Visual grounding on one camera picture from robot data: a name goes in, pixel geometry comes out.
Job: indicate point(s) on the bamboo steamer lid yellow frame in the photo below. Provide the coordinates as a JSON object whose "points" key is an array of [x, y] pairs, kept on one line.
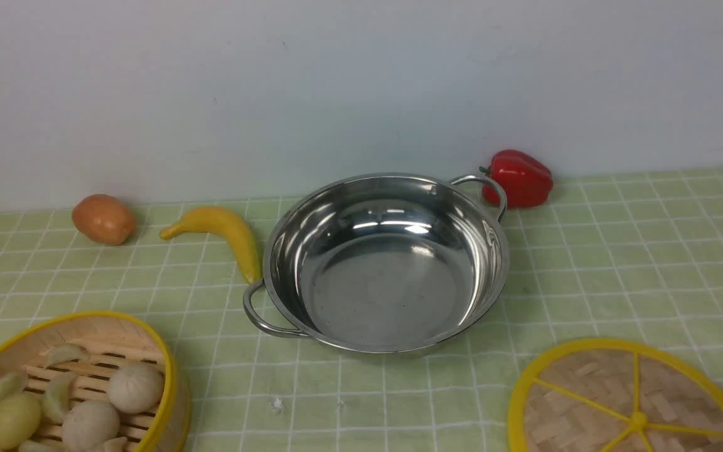
{"points": [[607, 394]]}

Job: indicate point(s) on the bamboo steamer basket yellow rim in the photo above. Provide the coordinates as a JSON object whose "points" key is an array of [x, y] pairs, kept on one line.
{"points": [[112, 339]]}

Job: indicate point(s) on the stainless steel pot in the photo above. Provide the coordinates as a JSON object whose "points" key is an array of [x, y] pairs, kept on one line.
{"points": [[384, 263]]}

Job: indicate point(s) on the yellow banana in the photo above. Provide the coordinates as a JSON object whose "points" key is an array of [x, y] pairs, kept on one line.
{"points": [[229, 226]]}

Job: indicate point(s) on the red bell pepper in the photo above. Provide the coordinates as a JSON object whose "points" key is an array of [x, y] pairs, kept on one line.
{"points": [[526, 181]]}

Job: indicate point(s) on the brown potato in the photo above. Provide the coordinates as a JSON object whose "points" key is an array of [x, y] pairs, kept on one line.
{"points": [[104, 219]]}

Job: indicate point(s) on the white round bun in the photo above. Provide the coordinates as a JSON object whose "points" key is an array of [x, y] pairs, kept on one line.
{"points": [[135, 388], [89, 424]]}

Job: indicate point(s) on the green checkered tablecloth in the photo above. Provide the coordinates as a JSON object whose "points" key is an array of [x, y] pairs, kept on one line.
{"points": [[637, 256]]}

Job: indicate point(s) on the green dumpling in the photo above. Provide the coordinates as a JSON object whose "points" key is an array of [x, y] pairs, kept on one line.
{"points": [[13, 382], [56, 397]]}

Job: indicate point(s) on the green round bun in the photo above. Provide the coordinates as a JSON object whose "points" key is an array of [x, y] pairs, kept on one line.
{"points": [[20, 416]]}

